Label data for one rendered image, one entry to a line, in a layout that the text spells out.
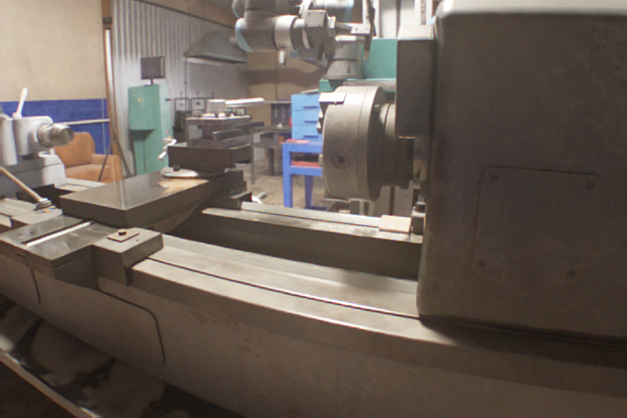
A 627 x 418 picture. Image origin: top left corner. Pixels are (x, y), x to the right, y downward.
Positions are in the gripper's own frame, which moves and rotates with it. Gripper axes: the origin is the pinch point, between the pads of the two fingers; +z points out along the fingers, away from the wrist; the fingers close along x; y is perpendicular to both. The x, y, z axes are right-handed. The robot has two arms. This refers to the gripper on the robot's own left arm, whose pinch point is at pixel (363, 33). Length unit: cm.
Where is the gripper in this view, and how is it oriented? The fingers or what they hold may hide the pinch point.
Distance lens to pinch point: 87.2
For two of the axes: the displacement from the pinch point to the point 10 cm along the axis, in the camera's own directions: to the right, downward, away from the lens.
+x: -3.0, -1.6, -9.4
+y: -1.8, 9.8, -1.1
